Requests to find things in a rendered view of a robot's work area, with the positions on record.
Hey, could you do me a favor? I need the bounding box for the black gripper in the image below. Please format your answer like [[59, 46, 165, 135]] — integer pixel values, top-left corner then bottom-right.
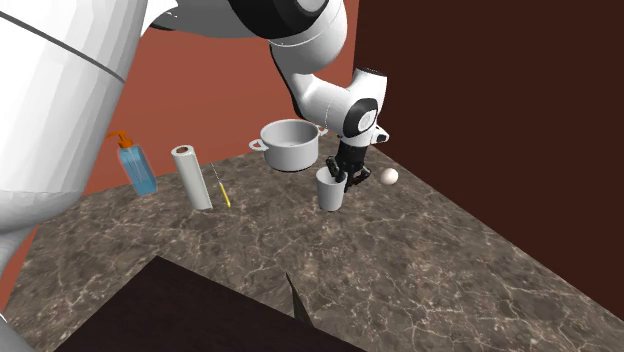
[[325, 140, 372, 189]]

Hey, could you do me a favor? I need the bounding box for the white cup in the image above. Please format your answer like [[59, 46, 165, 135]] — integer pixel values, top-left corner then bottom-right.
[[315, 166, 349, 213]]

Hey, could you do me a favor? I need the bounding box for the white paper towel roll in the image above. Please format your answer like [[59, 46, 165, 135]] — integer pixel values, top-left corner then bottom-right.
[[170, 144, 215, 212]]

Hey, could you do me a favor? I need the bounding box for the blue soap bottle orange pump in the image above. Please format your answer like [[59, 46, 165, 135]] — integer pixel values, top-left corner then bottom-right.
[[106, 129, 159, 198]]

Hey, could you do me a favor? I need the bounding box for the grey pot with two handles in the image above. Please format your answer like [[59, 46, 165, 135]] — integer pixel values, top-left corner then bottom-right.
[[248, 118, 329, 173]]

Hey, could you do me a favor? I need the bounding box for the yellow-handled thin metal skewer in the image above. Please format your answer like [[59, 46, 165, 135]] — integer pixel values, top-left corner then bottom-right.
[[209, 161, 232, 210]]

